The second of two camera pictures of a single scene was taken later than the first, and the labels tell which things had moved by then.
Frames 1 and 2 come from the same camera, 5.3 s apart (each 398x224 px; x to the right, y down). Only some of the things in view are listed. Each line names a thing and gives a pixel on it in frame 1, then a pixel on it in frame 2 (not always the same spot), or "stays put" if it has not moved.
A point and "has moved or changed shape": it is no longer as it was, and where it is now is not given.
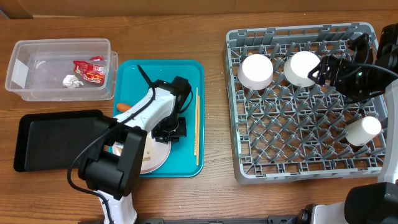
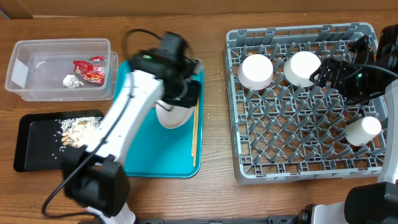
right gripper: [326, 70] stays put
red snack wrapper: [94, 71] stays put
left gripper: [181, 131] -> [191, 101]
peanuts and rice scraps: [147, 158] -> [78, 131]
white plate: [156, 154] has moved or changed shape
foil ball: [72, 81] stays put
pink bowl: [255, 72] stays put
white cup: [360, 132] stays put
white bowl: [297, 68] stays put
